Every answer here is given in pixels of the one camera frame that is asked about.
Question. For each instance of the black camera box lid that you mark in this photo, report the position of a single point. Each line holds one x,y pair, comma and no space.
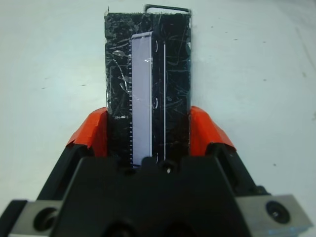
172,74

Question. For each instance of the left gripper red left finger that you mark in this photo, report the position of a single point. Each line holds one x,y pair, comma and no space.
91,133

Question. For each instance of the camera box base white inlay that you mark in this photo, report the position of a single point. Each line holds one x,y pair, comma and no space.
170,8

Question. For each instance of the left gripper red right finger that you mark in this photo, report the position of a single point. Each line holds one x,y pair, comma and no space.
205,133

